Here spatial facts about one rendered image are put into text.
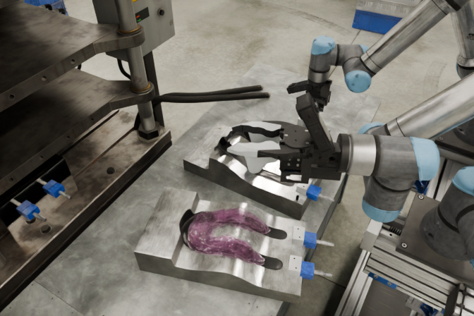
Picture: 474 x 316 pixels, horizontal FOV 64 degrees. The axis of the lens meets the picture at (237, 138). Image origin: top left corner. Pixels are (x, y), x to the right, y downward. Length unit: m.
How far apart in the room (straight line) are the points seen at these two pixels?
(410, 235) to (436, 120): 0.42
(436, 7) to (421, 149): 0.58
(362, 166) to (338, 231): 1.72
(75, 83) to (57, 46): 0.30
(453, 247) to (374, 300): 0.92
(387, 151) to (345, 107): 1.23
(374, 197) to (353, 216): 1.71
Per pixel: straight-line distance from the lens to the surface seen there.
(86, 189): 1.60
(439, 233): 1.13
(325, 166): 0.72
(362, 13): 4.49
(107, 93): 1.61
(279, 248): 1.26
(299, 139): 0.69
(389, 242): 1.20
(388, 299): 2.01
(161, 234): 1.24
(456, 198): 1.04
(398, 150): 0.71
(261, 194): 1.39
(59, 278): 1.38
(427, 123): 0.83
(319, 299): 2.16
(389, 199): 0.77
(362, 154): 0.69
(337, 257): 2.31
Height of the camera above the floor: 1.92
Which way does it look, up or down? 42 degrees down
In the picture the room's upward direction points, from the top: straight up
